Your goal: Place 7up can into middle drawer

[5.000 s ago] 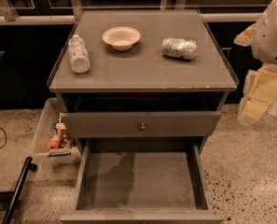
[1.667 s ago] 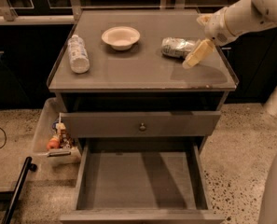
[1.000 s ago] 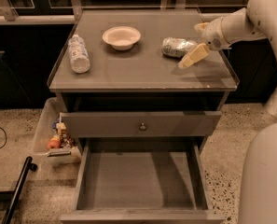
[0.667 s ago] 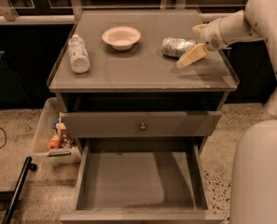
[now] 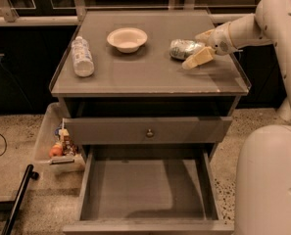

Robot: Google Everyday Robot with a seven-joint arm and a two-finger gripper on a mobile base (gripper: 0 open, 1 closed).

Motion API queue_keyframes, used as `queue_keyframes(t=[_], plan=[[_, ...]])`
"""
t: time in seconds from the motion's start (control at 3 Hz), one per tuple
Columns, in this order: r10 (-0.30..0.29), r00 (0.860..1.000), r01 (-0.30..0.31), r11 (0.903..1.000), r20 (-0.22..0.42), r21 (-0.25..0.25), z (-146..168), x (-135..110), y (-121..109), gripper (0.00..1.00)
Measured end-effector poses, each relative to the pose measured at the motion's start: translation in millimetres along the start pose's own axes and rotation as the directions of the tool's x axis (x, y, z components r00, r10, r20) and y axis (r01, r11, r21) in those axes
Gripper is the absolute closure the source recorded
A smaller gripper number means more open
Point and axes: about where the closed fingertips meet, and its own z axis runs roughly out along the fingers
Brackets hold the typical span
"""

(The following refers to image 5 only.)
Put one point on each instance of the black metal pole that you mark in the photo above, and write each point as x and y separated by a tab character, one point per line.
28	174

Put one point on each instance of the grey open middle drawer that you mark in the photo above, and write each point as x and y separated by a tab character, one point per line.
143	190

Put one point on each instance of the white paper bowl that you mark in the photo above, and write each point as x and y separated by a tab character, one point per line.
127	39

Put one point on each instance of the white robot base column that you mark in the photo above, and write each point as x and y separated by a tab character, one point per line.
263	183

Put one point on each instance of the clear plastic water bottle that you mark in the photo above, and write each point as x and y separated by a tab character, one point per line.
82	59

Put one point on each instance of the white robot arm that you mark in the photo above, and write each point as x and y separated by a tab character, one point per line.
270	24

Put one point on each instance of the orange toy in bin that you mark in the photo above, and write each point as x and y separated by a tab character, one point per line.
56	150

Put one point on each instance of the silver green 7up can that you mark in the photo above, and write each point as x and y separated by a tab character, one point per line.
181	49

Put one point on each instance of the grey top drawer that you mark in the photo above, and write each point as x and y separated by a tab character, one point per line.
132	130

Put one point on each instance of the brass round drawer knob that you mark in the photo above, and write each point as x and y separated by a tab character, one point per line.
150	133

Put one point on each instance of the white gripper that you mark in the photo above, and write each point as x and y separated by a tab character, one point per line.
219	39

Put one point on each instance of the clear plastic storage bin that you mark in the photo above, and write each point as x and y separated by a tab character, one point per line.
47	137

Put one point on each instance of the grey wooden drawer cabinet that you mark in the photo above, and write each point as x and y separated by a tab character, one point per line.
148	83

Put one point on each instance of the brown snack box in bin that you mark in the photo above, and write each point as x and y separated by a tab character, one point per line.
69	148

